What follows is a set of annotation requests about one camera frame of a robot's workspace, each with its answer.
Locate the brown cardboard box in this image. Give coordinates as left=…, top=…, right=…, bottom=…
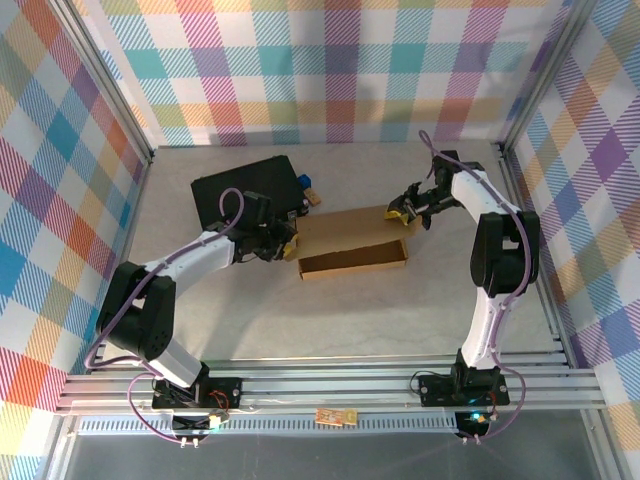
left=294, top=202, right=424, bottom=283

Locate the black flat tray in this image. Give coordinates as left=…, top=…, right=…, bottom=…
left=189, top=155, right=308, bottom=232

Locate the small orange circuit board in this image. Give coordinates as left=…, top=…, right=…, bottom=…
left=314, top=407, right=359, bottom=427

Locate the aluminium mounting rail beam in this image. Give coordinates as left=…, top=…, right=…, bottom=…
left=54, top=352, right=609, bottom=416

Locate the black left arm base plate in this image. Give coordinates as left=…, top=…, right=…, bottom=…
left=151, top=374, right=244, bottom=413

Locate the aluminium frame post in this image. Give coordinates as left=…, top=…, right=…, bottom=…
left=496, top=0, right=604, bottom=154
left=47, top=0, right=155, bottom=165

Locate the white slotted cable duct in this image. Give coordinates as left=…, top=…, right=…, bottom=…
left=74, top=417, right=464, bottom=437

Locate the aluminium side floor rail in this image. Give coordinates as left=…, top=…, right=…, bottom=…
left=497, top=142, right=574, bottom=369

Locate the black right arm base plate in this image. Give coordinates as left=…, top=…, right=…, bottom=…
left=417, top=372, right=511, bottom=408

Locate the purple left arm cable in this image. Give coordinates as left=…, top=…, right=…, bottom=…
left=84, top=188, right=247, bottom=447

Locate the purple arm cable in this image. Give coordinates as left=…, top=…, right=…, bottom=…
left=84, top=188, right=247, bottom=447
left=418, top=129, right=533, bottom=446

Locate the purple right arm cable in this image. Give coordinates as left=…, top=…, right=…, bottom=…
left=418, top=129, right=533, bottom=446

